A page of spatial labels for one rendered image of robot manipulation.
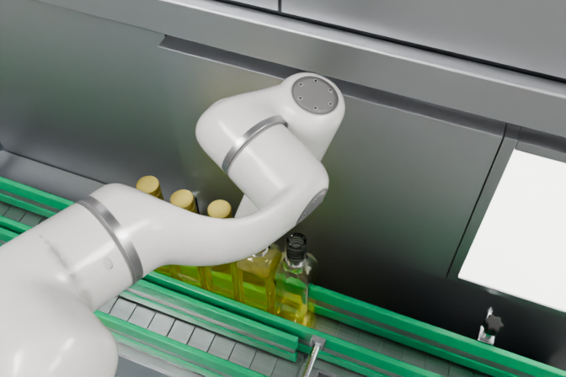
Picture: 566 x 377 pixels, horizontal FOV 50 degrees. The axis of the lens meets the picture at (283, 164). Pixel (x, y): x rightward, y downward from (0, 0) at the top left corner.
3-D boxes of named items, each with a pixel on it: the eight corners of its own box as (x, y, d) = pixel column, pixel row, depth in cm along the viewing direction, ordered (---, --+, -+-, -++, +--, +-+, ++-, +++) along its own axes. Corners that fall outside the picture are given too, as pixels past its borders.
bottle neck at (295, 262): (309, 253, 88) (310, 235, 84) (301, 270, 86) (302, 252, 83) (290, 246, 89) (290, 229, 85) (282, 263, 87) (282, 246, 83)
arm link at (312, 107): (258, 172, 54) (191, 101, 56) (237, 226, 62) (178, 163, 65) (365, 101, 62) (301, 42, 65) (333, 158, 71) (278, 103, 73)
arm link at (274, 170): (77, 230, 56) (245, 126, 66) (163, 337, 52) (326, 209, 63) (71, 183, 49) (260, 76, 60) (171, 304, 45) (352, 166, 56)
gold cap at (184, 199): (201, 210, 90) (198, 193, 87) (190, 229, 88) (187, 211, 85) (180, 203, 91) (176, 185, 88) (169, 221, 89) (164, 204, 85)
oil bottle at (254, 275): (283, 306, 106) (283, 239, 90) (270, 334, 103) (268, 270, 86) (253, 295, 107) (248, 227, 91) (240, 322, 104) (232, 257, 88)
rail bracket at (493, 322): (490, 333, 103) (513, 295, 93) (483, 369, 99) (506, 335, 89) (467, 325, 104) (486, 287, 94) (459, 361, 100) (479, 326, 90)
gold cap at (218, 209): (237, 220, 89) (236, 203, 86) (227, 239, 87) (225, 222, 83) (216, 213, 90) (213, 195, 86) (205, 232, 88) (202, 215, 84)
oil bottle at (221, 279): (253, 294, 108) (247, 225, 91) (240, 321, 104) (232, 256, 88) (223, 284, 109) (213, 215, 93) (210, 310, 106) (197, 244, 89)
